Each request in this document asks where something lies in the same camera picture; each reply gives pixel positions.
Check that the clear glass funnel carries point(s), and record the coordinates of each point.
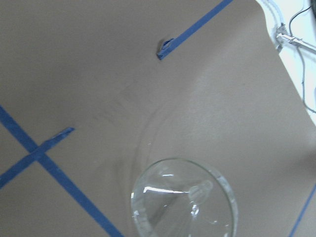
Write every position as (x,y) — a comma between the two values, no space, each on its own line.
(177,197)

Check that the brown paper table cover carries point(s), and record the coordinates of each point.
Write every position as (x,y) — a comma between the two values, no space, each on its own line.
(222,98)

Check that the white curved bracket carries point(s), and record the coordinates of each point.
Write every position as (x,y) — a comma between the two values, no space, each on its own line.
(274,22)

